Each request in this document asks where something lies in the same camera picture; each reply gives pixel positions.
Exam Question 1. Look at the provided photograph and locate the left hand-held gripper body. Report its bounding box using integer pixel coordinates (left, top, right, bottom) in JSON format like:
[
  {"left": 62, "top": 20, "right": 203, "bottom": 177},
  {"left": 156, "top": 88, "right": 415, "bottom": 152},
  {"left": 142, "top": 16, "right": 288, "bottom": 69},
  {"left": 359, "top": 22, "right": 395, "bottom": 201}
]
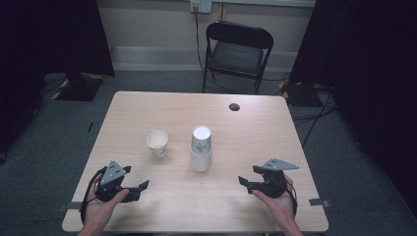
[{"left": 94, "top": 159, "right": 143, "bottom": 204}]

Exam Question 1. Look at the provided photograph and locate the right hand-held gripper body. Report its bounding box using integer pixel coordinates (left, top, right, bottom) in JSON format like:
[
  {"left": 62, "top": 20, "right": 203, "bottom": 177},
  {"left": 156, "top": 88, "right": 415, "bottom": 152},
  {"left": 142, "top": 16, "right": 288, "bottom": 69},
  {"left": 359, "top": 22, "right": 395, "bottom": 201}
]
[{"left": 246, "top": 157, "right": 300, "bottom": 200}]

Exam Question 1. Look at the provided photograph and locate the single white paper cup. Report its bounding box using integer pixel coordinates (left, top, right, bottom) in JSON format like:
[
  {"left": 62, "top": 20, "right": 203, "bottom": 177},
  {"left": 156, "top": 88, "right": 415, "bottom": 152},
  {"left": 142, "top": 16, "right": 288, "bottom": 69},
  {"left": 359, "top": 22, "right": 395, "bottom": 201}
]
[{"left": 146, "top": 130, "right": 170, "bottom": 159}]

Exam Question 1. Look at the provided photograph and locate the stack of white paper cups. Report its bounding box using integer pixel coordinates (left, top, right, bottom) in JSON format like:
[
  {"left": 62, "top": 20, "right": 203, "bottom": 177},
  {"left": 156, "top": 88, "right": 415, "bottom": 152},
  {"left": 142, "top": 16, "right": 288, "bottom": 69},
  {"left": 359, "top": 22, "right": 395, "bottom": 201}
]
[{"left": 190, "top": 125, "right": 213, "bottom": 173}]

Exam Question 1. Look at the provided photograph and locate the person's right hand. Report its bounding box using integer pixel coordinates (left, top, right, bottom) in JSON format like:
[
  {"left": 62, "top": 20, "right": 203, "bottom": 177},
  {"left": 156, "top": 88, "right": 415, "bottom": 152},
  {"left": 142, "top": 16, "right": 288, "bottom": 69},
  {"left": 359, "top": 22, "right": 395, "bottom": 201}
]
[{"left": 251, "top": 174, "right": 299, "bottom": 228}]

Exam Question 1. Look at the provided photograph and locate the person's left hand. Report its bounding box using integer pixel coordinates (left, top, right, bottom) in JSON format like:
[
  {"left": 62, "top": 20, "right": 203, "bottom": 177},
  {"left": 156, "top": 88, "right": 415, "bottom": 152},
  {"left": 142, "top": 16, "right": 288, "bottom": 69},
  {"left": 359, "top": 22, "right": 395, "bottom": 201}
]
[{"left": 80, "top": 173, "right": 131, "bottom": 230}]

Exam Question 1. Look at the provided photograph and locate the grey tape strip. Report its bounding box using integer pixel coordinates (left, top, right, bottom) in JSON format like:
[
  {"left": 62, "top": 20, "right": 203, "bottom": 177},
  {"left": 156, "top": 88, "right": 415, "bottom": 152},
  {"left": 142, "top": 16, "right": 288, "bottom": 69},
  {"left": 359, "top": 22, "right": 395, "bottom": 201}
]
[
  {"left": 58, "top": 201, "right": 84, "bottom": 212},
  {"left": 308, "top": 198, "right": 330, "bottom": 208}
]

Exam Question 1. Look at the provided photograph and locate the black stand base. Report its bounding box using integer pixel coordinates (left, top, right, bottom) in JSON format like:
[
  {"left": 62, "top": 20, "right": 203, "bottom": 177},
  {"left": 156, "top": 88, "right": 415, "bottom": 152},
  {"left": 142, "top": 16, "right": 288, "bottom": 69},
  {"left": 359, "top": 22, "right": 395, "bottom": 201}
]
[
  {"left": 50, "top": 72, "right": 106, "bottom": 102},
  {"left": 279, "top": 81, "right": 327, "bottom": 108}
]

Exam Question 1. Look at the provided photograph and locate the black folding chair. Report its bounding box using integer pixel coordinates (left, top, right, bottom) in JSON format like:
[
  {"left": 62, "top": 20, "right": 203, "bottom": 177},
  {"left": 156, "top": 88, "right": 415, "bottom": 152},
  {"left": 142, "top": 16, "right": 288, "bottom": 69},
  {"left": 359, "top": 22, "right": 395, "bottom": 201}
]
[{"left": 202, "top": 20, "right": 275, "bottom": 96}]

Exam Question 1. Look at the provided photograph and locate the dark curtain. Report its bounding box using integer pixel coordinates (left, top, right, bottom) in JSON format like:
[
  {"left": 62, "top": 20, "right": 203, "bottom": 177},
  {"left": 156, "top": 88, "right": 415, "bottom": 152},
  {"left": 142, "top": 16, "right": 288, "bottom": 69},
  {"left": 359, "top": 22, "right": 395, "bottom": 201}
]
[
  {"left": 0, "top": 0, "right": 116, "bottom": 155},
  {"left": 287, "top": 0, "right": 417, "bottom": 217}
]

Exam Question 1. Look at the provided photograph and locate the black gripper strap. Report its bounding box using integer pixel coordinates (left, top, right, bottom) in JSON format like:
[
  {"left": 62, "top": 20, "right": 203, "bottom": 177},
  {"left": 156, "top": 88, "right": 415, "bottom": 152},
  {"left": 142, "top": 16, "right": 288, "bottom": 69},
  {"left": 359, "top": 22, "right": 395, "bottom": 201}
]
[
  {"left": 285, "top": 179, "right": 299, "bottom": 218},
  {"left": 79, "top": 165, "right": 109, "bottom": 224}
]

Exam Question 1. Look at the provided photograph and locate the black floor cable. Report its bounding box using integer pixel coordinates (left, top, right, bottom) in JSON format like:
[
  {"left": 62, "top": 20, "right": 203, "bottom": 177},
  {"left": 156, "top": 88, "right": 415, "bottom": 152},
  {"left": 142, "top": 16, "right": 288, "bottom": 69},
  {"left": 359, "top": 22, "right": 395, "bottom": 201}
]
[{"left": 292, "top": 88, "right": 339, "bottom": 149}]

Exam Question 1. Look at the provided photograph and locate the black power cable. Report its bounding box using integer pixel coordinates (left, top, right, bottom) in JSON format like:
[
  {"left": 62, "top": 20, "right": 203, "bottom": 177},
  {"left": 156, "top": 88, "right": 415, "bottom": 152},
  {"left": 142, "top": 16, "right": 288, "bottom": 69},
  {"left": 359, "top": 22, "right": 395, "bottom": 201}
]
[{"left": 194, "top": 5, "right": 210, "bottom": 74}]

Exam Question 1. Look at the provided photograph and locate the white wall outlet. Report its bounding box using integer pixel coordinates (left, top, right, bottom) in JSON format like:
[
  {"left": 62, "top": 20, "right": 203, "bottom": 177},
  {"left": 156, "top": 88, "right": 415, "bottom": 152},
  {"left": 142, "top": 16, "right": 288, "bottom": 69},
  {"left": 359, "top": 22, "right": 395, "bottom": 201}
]
[{"left": 190, "top": 0, "right": 213, "bottom": 15}]

